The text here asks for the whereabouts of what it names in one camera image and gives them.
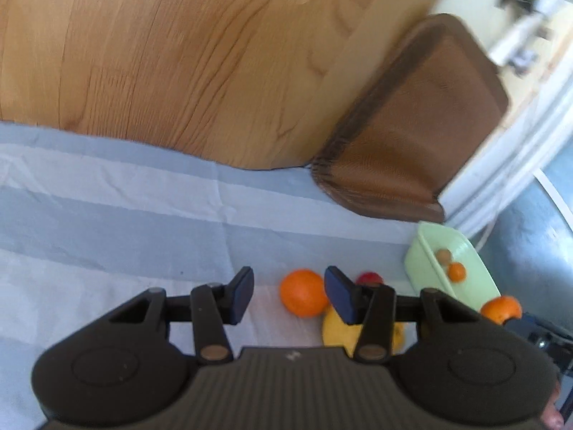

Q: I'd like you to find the red tomato back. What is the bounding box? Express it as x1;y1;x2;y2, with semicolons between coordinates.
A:
356;272;384;286

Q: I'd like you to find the large yellow grapefruit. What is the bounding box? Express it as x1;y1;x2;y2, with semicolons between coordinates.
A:
322;306;406;356

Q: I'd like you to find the orange tangerine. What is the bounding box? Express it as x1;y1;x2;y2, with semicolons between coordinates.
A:
480;295;523;325
447;262;467;283
279;269;329;319

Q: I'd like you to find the brown kiwi fruit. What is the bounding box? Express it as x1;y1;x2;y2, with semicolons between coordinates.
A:
435;249;453;266

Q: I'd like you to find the person's right hand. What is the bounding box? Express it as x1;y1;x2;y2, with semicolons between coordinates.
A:
540;382;564;430

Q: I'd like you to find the light green plastic basin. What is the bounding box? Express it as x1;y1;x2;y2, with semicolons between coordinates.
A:
404;222;500;311

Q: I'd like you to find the striped blue table cloth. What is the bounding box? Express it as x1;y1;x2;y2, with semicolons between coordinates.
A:
1;123;416;429

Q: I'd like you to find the wood pattern board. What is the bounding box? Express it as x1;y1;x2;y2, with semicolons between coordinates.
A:
1;0;435;169

